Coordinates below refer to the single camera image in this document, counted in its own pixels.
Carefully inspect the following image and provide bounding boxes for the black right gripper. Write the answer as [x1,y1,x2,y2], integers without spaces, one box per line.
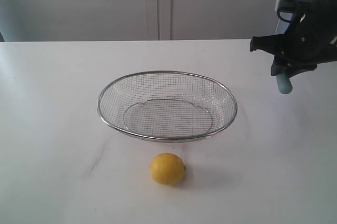
[249,0,336,77]

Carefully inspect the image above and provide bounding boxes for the teal handled peeler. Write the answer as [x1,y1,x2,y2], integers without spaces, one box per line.
[276,73,293,95]

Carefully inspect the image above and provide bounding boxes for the yellow lemon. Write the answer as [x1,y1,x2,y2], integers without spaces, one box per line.
[150,153,186,186]

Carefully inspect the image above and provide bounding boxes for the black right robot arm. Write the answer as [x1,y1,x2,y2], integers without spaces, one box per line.
[250,0,336,77]

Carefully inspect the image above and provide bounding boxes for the white cabinet doors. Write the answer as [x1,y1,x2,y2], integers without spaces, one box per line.
[2,0,277,41]

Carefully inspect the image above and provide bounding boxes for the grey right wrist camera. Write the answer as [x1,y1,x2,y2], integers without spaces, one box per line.
[275,0,312,23]

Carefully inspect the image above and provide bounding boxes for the oval steel wire mesh basket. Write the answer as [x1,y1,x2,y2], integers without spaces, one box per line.
[97,70,237,143]

